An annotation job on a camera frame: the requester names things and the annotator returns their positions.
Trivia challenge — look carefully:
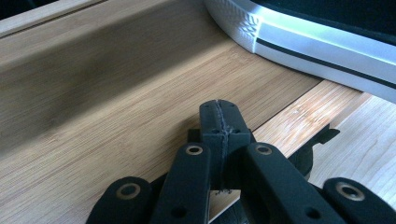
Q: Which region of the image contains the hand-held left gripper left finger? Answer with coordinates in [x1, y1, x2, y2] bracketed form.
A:
[199, 100, 226, 190]

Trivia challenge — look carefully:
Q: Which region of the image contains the wooden shoe rack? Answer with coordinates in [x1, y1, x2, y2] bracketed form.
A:
[0, 0, 373, 224]

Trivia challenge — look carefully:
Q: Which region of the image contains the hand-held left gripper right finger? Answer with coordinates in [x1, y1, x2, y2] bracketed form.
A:
[219, 100, 252, 189]

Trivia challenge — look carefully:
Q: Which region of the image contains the black white canvas sneaker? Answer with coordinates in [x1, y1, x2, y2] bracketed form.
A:
[204, 0, 396, 105]

